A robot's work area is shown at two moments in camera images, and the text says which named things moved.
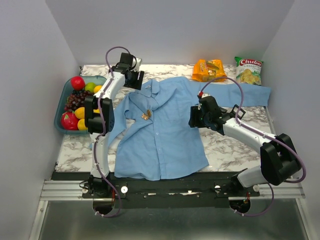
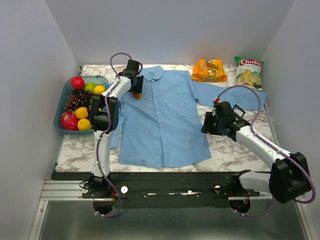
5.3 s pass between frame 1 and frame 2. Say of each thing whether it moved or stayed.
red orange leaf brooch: moved
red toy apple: stayed
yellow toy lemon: stayed
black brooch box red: stayed
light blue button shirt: moved
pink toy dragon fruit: stayed
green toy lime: stayed
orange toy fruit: stayed
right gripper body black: moved
